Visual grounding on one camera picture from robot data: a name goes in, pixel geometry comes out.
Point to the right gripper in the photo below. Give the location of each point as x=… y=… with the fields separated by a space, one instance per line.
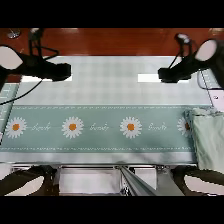
x=174 y=74

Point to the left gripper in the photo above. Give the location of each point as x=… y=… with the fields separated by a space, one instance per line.
x=57 y=71

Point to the pale green T-shirt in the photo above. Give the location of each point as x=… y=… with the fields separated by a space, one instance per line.
x=210 y=140

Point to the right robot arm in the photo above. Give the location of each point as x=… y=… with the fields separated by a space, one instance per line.
x=213 y=53

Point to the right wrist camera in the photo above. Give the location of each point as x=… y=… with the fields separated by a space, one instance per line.
x=182 y=41

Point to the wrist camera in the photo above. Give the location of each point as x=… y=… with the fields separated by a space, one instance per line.
x=36 y=40
x=182 y=41

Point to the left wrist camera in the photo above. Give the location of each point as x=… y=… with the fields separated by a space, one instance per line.
x=36 y=40

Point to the silver frame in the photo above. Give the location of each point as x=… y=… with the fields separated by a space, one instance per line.
x=133 y=180

